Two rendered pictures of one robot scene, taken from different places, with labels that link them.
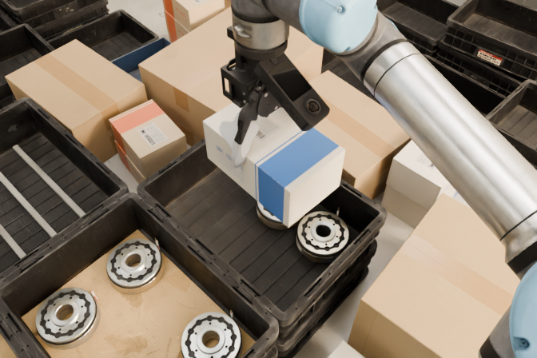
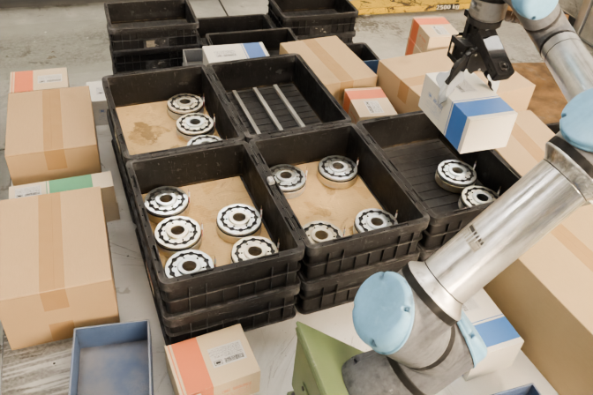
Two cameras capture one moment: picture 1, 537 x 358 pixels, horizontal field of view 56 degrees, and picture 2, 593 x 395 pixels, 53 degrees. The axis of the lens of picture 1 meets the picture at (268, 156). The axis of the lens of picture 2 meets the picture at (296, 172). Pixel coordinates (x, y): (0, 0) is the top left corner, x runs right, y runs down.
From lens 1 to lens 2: 0.72 m
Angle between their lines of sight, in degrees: 18
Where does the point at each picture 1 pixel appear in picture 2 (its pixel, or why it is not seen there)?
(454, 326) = (560, 272)
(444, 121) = (580, 71)
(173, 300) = (356, 200)
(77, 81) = (329, 60)
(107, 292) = (312, 180)
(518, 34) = not seen: outside the picture
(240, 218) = (421, 175)
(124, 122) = (355, 93)
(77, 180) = (310, 117)
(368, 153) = not seen: hidden behind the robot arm
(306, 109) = (499, 64)
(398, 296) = not seen: hidden behind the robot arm
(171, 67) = (403, 68)
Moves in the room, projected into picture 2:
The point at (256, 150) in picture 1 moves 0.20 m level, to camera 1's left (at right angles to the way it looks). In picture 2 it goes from (455, 96) to (371, 71)
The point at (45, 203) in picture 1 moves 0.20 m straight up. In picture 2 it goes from (285, 122) to (289, 61)
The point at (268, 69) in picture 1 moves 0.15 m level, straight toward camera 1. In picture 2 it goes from (483, 36) to (468, 66)
